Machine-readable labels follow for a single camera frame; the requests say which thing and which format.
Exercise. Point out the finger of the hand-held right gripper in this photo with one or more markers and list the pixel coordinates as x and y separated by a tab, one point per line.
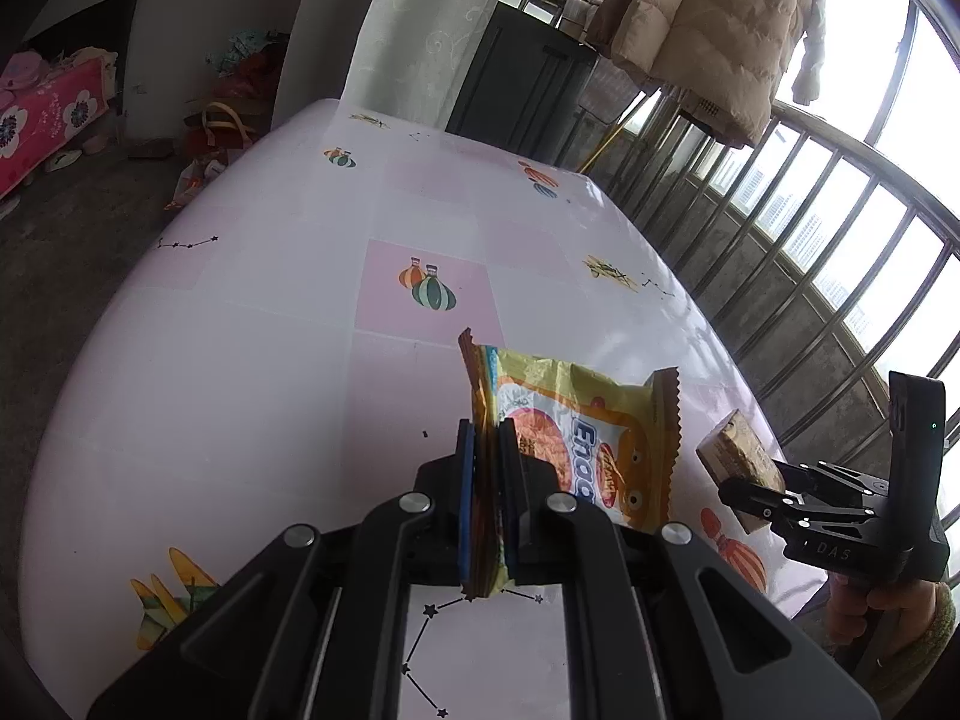
765	502
821	476

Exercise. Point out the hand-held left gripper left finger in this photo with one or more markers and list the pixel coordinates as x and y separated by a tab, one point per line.
466	495

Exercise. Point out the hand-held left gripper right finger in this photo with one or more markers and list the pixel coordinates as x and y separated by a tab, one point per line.
510	495

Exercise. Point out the small brown box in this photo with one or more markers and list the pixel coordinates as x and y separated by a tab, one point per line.
731	446

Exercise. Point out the yellow snack wrapper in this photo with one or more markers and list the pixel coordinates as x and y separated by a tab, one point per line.
570	420

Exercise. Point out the person's right hand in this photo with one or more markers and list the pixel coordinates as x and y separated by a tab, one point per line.
892	607

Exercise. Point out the pink balloon print tablecloth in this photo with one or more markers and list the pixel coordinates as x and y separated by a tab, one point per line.
262	390

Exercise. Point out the metal balcony railing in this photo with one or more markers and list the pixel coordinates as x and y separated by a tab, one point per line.
862	165

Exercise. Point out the yellow broomstick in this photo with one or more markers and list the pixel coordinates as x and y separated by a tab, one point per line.
600	148

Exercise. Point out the dark cabinet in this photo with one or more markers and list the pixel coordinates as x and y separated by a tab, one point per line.
517	82

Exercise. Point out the orange and white plastic bag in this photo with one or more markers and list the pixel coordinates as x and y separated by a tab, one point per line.
195	180

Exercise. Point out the white patterned curtain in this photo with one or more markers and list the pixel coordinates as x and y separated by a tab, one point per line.
427	37

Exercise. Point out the beige down jacket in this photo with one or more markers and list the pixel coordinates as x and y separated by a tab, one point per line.
712	22

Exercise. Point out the pile of red bags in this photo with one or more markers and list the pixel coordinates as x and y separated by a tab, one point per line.
251	71

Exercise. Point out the pink floral blanket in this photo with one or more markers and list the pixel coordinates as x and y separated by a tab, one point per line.
45	120

